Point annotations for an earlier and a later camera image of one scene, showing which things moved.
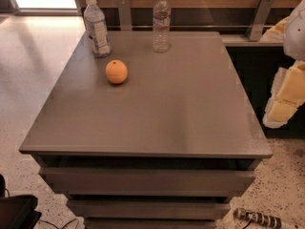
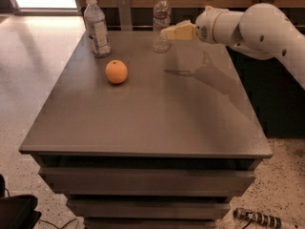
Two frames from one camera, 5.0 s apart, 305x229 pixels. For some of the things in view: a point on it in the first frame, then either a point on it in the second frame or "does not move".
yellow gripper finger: [275, 33] → [182, 23]
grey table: [171, 147] does not move
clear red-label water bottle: [161, 24] does not move
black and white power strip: [258, 218] does not move
